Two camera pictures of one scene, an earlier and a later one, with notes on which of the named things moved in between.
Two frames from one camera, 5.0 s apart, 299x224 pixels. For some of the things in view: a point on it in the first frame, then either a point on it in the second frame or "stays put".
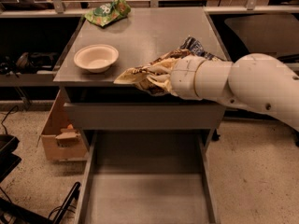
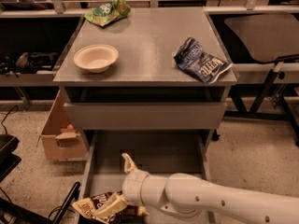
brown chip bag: x=154 y=76 to x=91 y=206
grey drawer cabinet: x=96 y=55 stays put
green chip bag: x=108 y=12 stays put
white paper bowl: x=96 y=58 stays put
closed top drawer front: x=141 y=116 stays put
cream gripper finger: x=165 y=67 to x=129 y=166
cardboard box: x=61 y=139 stays put
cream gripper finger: x=163 y=81 to x=117 y=203
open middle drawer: x=146 y=176 stays put
